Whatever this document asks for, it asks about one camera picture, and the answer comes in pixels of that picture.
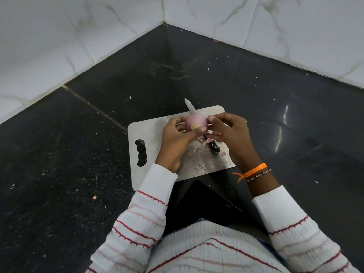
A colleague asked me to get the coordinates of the steel cutting board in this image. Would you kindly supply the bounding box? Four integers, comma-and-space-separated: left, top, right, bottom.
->
127, 105, 237, 191

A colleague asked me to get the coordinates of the person's left forearm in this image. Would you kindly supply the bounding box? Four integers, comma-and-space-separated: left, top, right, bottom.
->
86, 163, 178, 273

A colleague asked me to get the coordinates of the person's right hand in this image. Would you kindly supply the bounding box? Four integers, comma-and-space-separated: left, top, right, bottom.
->
204, 112, 264, 174

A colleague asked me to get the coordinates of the black handled kitchen knife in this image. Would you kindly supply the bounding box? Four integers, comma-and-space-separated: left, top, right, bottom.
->
184, 98, 221, 154

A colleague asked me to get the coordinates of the white red striped sweater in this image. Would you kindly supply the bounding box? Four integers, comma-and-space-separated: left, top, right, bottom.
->
145, 220, 290, 273

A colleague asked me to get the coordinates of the purple onion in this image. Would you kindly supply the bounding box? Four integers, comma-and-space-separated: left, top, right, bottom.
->
185, 115, 208, 133

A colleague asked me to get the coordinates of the person's left hand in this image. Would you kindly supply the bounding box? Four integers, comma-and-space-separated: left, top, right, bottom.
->
155, 116, 208, 174

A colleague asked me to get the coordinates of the person's right forearm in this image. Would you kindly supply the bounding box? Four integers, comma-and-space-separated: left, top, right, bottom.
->
244, 167, 360, 273

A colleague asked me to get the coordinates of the orange thread wristband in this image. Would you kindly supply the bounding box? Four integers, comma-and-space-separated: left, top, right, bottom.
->
232, 163, 268, 183

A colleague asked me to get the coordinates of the beaded bracelet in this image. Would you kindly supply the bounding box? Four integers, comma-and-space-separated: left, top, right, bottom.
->
244, 168, 272, 184

